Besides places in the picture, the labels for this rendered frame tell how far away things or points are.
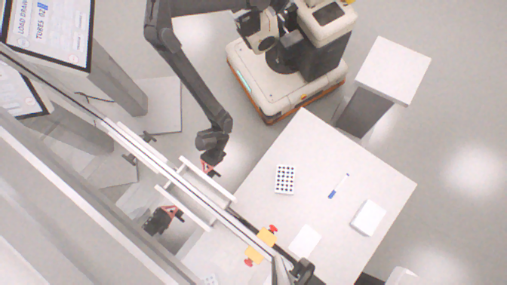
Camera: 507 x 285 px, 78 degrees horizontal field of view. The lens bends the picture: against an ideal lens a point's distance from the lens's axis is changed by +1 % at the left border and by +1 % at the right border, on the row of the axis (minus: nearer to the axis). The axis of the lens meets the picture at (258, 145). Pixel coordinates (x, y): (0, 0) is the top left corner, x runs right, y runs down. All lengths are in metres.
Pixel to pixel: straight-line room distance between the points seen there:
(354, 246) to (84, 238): 1.31
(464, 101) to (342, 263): 1.71
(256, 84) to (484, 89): 1.68
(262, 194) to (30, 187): 1.24
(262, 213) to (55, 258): 1.24
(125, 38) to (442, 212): 2.68
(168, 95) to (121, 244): 2.30
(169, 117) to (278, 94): 0.84
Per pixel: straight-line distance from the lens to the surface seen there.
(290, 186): 1.40
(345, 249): 1.42
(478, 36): 3.05
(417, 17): 2.95
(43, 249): 0.19
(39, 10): 1.63
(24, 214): 0.20
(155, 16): 0.96
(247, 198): 1.40
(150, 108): 2.45
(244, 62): 2.18
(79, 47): 1.61
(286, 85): 2.09
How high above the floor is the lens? 2.15
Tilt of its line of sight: 74 degrees down
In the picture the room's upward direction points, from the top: 8 degrees counter-clockwise
